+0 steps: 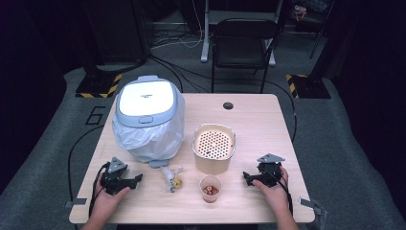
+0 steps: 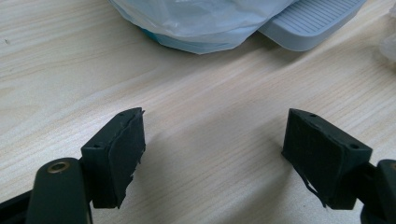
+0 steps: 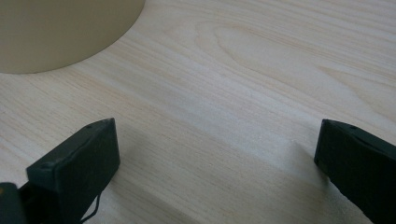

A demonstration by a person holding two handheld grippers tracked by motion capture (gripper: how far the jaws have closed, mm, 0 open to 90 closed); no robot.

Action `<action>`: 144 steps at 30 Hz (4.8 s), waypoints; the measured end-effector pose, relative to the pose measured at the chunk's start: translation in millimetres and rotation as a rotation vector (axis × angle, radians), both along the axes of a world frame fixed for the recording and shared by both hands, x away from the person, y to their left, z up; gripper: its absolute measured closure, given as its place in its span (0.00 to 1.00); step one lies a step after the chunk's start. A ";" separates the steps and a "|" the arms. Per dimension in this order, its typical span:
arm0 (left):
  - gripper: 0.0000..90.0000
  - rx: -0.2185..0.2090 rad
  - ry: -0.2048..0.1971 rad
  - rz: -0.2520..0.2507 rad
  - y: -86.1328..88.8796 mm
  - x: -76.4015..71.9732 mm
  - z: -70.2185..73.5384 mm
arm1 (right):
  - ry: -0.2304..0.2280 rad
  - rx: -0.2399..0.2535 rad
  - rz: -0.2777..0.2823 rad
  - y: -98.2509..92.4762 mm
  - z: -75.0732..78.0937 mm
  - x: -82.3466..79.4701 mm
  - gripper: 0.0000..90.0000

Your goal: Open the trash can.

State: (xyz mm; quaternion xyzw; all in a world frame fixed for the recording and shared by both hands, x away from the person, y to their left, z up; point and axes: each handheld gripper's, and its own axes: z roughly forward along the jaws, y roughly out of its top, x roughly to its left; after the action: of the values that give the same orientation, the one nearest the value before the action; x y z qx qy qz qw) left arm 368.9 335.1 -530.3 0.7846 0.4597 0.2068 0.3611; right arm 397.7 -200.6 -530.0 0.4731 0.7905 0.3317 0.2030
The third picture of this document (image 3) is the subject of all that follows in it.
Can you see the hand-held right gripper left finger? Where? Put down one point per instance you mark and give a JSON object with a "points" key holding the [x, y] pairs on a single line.
{"points": [[77, 168]]}

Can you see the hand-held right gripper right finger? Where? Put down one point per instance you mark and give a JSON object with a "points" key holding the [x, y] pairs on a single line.
{"points": [[361, 168]]}

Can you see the beige container with perforated strainer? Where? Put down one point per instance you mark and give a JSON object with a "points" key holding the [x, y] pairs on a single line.
{"points": [[53, 31]]}

